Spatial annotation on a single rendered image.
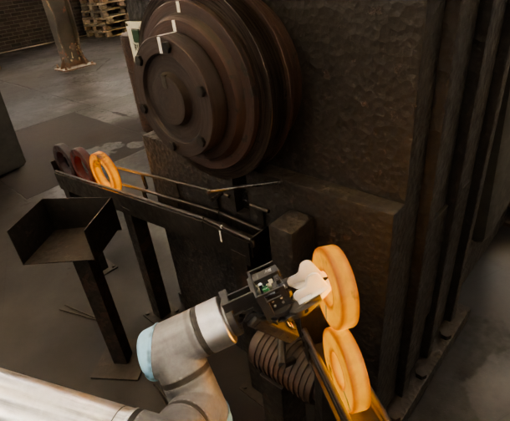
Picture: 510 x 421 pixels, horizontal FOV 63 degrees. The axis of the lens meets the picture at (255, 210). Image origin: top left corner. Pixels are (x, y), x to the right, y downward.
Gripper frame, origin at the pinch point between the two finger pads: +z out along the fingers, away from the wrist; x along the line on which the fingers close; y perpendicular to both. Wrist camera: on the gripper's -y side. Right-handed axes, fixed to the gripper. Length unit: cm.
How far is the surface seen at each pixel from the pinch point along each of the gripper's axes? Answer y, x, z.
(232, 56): 34.8, 35.5, 1.3
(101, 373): -64, 68, -92
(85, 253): -10, 65, -64
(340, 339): -7.2, -7.0, -3.5
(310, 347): -17.2, 1.9, -9.2
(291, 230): -6.8, 27.4, -1.8
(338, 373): -17.5, -6.1, -6.4
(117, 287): -66, 121, -89
